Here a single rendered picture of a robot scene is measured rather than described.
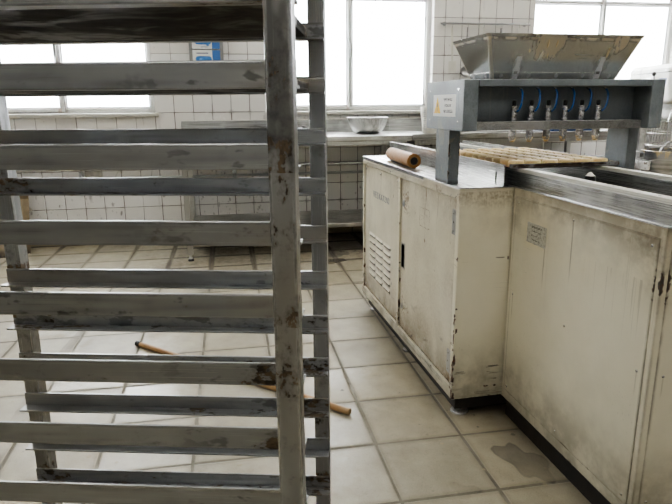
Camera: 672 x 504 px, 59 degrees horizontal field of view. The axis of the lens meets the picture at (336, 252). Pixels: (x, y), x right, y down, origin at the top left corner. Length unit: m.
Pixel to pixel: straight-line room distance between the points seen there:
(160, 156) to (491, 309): 1.58
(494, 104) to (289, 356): 1.52
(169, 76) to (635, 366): 1.28
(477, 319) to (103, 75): 1.63
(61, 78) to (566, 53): 1.71
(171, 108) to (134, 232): 4.31
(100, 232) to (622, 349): 1.28
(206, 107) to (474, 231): 3.37
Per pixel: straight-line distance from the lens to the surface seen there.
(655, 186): 1.98
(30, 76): 0.78
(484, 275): 2.07
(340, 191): 5.16
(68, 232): 0.78
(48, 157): 0.77
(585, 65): 2.23
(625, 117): 2.35
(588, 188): 1.73
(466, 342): 2.13
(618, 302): 1.63
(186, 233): 0.72
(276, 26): 0.66
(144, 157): 0.72
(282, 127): 0.65
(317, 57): 1.10
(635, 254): 1.57
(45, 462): 1.50
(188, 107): 5.02
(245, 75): 0.69
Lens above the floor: 1.11
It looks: 14 degrees down
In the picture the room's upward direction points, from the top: straight up
